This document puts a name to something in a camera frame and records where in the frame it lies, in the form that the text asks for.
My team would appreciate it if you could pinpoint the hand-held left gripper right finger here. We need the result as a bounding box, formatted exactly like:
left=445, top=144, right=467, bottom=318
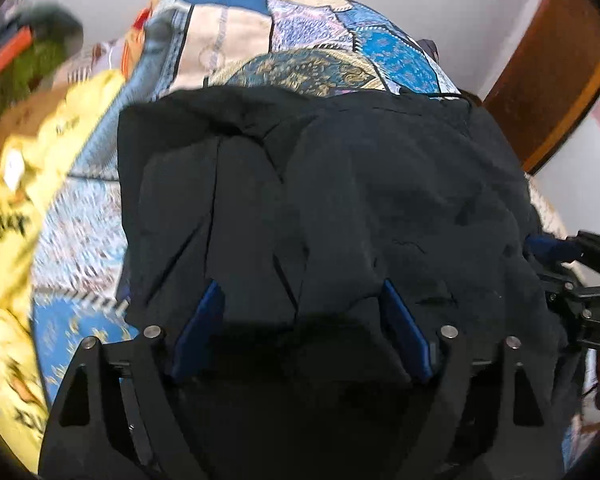
left=380, top=279, right=566, bottom=480

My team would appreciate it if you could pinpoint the black zip hoodie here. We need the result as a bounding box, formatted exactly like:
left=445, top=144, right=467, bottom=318
left=116, top=85, right=571, bottom=480

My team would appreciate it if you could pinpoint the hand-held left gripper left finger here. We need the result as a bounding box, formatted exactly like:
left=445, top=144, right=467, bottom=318
left=37, top=280, right=227, bottom=480

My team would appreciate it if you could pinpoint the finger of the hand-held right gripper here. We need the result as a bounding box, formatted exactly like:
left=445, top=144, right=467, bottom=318
left=524, top=231, right=600, bottom=267
left=532, top=264, right=600, bottom=321

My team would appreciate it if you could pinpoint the brown wooden headboard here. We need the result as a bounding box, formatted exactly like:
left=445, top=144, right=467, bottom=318
left=482, top=0, right=600, bottom=173

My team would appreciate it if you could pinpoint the grey plush cushion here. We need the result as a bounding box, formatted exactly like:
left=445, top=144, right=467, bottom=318
left=10, top=2, right=83, bottom=51

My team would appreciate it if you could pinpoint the orange box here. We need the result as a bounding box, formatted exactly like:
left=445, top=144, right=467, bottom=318
left=0, top=25, right=35, bottom=78

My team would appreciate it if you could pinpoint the wooden lap desk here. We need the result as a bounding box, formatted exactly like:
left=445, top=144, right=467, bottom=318
left=0, top=82, right=76, bottom=161

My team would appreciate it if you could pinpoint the green patterned cloth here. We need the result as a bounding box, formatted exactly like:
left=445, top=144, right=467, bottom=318
left=0, top=40, right=76, bottom=116

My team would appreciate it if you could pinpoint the blue patchwork bedsheet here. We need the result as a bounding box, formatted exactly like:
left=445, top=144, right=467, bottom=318
left=27, top=0, right=571, bottom=411

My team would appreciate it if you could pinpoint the yellow printed blanket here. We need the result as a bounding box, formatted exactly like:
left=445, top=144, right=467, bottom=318
left=0, top=67, right=131, bottom=471

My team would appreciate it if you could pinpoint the striped cushion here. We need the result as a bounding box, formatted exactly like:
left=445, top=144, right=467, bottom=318
left=55, top=40, right=131, bottom=86

